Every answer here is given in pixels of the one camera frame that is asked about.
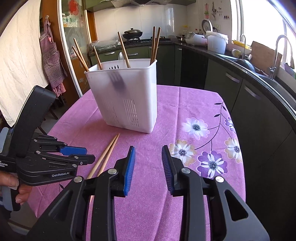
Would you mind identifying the tall steel kitchen faucet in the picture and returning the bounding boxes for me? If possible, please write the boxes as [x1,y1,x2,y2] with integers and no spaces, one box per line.
[269,34,295,80]

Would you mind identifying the kitchen window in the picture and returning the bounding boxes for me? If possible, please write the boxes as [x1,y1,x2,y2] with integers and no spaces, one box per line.
[230,1,295,65]

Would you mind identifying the person's left hand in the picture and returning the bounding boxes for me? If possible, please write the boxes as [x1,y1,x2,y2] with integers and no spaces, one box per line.
[0,171,32,205]

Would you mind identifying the wooden chopstick on table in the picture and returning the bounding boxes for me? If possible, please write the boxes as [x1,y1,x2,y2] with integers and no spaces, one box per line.
[97,133,120,176]
[86,135,118,179]

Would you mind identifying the pink floral tablecloth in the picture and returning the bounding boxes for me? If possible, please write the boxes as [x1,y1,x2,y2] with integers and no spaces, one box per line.
[28,84,246,241]

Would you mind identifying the white plastic utensil caddy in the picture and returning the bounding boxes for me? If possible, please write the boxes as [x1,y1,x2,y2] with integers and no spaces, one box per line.
[85,59,157,133]

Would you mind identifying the pink checkered apron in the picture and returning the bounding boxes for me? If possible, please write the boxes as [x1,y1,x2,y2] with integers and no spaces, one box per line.
[39,16,67,97]

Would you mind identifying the white hanging cloth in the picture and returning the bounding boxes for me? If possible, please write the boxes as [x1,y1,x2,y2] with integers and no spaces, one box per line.
[1,1,49,126]

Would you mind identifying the black fork in caddy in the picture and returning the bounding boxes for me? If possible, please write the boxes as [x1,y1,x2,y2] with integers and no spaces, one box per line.
[108,66,125,91]

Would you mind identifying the wooden chopstick in caddy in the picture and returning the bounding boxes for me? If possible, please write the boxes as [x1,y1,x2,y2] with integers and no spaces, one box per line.
[73,38,87,65]
[153,27,161,61]
[72,46,89,72]
[150,26,156,65]
[117,32,130,68]
[92,45,103,70]

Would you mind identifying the green lower cabinets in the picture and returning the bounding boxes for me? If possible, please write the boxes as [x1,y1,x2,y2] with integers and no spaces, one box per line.
[89,44,296,232]

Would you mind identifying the plastic bag on counter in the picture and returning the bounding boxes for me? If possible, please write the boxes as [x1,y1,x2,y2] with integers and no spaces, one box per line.
[91,40,121,51]

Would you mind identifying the dark pot in sink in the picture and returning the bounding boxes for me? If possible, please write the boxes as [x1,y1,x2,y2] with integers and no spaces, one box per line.
[235,59,255,72]

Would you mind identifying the black gas stove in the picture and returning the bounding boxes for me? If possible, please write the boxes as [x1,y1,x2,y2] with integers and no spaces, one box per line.
[124,36,172,45]

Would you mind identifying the small dark kettle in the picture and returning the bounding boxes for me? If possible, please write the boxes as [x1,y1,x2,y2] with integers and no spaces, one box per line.
[176,35,186,43]

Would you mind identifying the white plastic bucket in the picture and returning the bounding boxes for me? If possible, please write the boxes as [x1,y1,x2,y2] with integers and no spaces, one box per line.
[206,31,228,54]

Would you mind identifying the black wok with lid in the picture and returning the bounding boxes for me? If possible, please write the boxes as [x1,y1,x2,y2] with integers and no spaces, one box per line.
[122,28,142,40]

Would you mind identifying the steel double sink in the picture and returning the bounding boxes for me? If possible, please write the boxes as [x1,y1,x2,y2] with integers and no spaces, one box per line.
[216,54,295,103]

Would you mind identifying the wooden cutting board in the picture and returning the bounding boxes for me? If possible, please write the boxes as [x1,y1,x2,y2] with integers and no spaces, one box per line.
[250,41,274,74]

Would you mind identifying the white rice cooker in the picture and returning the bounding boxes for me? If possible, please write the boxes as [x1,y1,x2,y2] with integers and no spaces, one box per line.
[202,19,213,34]

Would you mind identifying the glass sliding door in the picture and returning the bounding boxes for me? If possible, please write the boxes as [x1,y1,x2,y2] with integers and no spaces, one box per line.
[57,0,90,97]

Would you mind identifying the small steel faucet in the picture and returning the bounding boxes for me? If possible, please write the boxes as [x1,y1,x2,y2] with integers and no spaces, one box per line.
[240,34,246,60]

